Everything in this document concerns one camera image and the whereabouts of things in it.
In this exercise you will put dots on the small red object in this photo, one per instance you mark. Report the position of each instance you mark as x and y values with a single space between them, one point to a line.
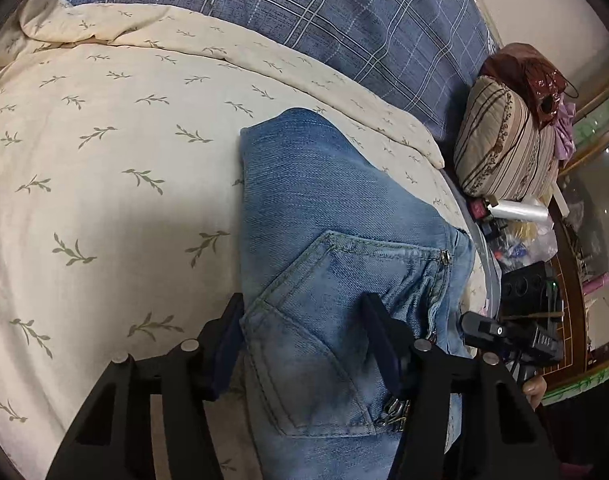
480 208

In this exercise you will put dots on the person's right hand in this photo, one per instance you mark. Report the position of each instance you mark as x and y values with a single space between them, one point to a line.
534 391

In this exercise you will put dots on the white stick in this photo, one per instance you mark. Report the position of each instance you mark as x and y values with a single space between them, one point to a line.
559 199

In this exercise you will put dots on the pink stick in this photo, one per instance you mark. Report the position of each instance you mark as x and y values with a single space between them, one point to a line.
597 283

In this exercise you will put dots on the clear plastic film roll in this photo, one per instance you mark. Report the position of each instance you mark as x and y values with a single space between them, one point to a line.
519 209

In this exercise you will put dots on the blue denim pants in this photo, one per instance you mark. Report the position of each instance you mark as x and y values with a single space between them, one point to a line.
324 200

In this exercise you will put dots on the purple cloth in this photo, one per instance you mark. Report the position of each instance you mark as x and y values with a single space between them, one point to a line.
564 130

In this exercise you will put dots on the blue plaid duvet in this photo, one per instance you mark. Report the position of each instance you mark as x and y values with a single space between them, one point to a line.
334 10

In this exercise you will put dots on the cream leaf-print quilt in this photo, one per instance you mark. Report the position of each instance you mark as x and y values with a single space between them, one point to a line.
109 160

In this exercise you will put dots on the black power strip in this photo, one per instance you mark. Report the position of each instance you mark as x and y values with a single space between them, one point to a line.
527 285

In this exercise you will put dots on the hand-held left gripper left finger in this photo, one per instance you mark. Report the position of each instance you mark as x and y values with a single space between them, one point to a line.
228 347

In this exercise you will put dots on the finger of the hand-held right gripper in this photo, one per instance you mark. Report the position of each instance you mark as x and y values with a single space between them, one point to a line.
479 327

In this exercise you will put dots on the clear plastic bag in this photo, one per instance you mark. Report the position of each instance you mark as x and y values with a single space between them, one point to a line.
524 245

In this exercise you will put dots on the wooden glass-top table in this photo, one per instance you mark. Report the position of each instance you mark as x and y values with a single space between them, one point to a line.
594 220

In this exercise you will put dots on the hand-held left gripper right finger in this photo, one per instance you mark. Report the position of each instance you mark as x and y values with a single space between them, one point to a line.
384 350

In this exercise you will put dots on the shiny brown bag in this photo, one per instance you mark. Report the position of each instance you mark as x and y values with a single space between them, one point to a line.
529 75

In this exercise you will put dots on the striped beige pillow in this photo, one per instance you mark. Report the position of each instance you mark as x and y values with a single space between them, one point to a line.
499 145

